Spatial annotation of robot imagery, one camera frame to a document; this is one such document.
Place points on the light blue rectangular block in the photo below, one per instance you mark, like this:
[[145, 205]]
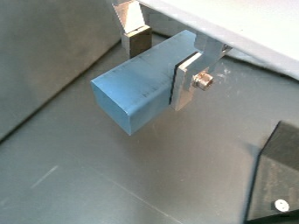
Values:
[[133, 91]]

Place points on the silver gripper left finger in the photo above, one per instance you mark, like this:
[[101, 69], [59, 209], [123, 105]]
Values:
[[136, 33]]

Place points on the black curved fixture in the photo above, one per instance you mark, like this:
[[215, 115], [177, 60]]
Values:
[[273, 193]]

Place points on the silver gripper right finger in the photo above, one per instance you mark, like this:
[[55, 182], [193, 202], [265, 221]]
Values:
[[192, 72]]

